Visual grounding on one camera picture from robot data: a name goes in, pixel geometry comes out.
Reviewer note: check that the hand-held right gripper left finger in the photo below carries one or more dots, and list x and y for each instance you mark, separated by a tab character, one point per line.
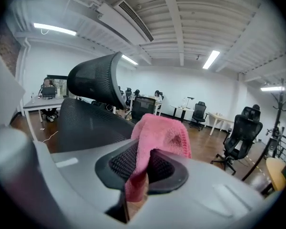
74	170

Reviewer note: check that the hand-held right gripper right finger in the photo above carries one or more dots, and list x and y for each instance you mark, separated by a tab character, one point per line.
193	199

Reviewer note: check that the pink cloth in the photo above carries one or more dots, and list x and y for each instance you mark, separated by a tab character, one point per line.
157	132

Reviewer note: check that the black office chair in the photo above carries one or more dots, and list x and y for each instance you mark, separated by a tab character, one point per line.
143	108
199	113
243	137

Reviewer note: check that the black laptop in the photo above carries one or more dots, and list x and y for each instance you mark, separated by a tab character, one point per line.
48	92

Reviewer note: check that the white table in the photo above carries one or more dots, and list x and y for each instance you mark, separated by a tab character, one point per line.
220	119

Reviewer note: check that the round wooden table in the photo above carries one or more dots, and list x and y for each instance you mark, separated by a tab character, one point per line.
275	173

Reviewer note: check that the small standing desk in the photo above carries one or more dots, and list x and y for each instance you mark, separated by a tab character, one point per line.
182	112

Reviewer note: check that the black mesh chair headrest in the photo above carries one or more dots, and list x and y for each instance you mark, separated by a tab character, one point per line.
95	80

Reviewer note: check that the white desk lamp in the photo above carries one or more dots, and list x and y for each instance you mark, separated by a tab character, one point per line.
188	100

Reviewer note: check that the white desk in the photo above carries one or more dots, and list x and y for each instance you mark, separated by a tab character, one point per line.
159	105

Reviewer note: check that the black coat rack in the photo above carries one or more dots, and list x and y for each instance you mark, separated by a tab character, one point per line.
277	118

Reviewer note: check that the long ceiling light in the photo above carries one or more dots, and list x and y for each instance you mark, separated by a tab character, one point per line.
54	29
129	59
272	88
211	59

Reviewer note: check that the white ceiling air vent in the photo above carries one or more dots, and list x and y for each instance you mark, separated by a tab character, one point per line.
133	18

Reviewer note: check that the white desk frame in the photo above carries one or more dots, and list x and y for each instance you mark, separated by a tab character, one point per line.
38	104

